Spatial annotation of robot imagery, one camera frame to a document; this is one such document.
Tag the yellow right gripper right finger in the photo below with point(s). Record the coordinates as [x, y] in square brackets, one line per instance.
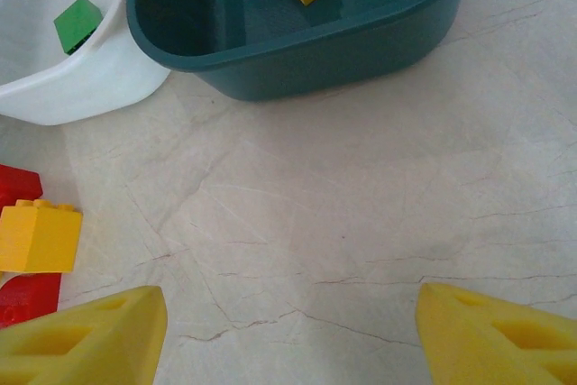
[464, 340]

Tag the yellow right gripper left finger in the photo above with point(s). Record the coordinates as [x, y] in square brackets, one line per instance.
[108, 349]

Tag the red lego brick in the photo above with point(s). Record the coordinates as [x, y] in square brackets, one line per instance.
[18, 184]
[27, 297]

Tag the white plastic container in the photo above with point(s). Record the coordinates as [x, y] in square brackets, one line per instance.
[90, 87]

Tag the teal plastic container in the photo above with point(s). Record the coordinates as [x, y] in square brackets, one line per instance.
[315, 69]

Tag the green lego brick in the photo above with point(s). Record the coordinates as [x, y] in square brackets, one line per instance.
[76, 24]

